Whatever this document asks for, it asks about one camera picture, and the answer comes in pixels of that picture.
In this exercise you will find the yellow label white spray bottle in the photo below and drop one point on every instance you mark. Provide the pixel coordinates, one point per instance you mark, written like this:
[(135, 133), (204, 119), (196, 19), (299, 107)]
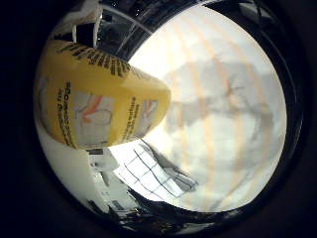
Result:
[(99, 99)]

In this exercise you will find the white cloth with grid lines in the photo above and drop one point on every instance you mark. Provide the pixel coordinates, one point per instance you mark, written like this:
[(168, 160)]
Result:
[(155, 175)]

